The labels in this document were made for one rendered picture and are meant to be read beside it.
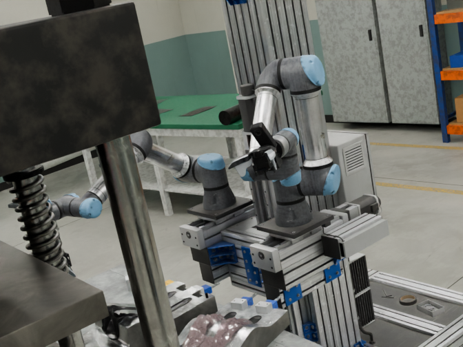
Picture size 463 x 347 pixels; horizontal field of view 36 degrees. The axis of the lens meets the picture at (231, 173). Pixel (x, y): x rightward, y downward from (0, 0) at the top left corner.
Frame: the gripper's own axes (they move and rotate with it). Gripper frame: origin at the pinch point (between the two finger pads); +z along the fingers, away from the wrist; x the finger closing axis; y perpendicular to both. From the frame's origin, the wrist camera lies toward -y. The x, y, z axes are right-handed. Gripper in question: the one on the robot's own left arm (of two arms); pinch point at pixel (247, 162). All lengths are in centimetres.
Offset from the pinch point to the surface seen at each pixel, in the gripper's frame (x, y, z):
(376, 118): 145, 113, -588
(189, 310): 47, 52, -8
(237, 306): 31, 55, -15
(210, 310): 43, 56, -16
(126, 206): -30, -19, 99
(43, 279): -4, -8, 98
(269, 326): 14, 59, -4
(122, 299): 94, 53, -29
